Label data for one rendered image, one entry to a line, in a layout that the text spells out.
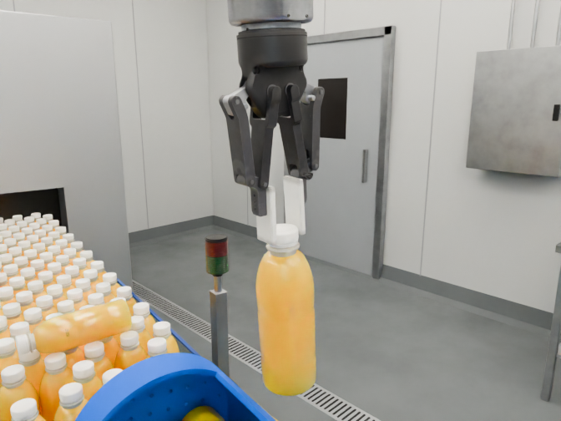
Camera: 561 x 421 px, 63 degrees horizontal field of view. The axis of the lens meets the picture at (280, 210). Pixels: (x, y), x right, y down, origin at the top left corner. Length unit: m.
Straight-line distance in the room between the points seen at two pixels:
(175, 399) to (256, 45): 0.57
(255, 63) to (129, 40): 4.97
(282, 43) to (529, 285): 3.48
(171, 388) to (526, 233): 3.22
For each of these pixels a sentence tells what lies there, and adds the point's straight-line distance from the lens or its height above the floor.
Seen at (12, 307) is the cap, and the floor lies 1.12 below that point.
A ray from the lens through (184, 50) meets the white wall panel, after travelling 5.77.
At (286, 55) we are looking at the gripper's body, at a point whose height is 1.67.
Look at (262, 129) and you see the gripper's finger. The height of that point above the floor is 1.59.
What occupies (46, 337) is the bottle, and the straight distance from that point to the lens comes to 1.05.
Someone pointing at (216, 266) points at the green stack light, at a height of 1.18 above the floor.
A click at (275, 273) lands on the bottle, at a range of 0.55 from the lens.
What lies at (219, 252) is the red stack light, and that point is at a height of 1.22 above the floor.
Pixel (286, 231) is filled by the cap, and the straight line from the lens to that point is 0.54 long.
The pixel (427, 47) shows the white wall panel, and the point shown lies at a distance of 3.99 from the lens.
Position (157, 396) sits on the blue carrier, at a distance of 0.81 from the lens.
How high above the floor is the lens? 1.62
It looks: 13 degrees down
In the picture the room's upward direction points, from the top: straight up
